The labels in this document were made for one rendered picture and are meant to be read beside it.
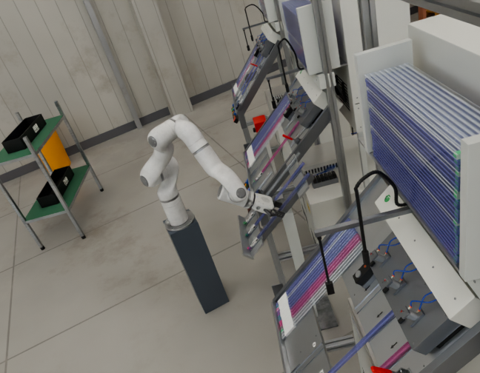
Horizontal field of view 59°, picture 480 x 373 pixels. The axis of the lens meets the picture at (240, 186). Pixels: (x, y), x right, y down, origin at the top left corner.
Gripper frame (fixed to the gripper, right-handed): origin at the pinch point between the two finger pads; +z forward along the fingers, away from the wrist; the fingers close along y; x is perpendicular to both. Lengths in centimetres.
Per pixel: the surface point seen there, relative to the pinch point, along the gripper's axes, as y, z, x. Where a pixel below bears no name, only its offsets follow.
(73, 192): 197, -113, 159
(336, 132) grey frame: 34, 22, -36
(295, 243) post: 7.9, 20.8, 21.6
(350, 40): 38, 6, -79
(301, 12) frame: 36, -22, -81
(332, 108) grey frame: 34, 14, -47
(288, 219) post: 7.9, 10.2, 8.4
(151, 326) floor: 35, -26, 136
